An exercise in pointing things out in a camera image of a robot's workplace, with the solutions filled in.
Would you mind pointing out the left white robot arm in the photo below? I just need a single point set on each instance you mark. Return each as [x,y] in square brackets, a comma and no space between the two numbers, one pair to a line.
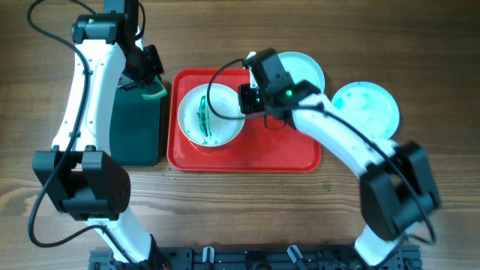
[78,173]

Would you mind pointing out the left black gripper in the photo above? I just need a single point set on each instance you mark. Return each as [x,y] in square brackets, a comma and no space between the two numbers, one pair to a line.
[154,66]

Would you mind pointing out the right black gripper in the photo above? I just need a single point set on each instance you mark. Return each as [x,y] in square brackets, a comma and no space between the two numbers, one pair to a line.
[244,107]

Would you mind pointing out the white plate green streak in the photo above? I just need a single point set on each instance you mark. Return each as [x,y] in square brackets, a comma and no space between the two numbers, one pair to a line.
[200,125]

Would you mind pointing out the red plastic tray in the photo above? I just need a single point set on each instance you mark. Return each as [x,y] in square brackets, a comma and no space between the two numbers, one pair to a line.
[256,149]

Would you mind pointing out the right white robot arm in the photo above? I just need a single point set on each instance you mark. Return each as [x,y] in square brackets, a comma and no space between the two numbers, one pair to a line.
[397,187]

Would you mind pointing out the green yellow sponge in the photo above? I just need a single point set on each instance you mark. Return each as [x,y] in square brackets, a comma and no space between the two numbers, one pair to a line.
[154,91]

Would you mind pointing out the white plate smeared teal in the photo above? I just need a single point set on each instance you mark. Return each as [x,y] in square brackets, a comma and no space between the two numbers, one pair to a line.
[372,105]

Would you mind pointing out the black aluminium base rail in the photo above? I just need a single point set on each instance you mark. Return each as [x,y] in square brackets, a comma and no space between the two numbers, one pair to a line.
[334,257]

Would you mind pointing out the dark green water tray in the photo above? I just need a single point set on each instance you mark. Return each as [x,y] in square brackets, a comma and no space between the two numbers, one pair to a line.
[135,129]

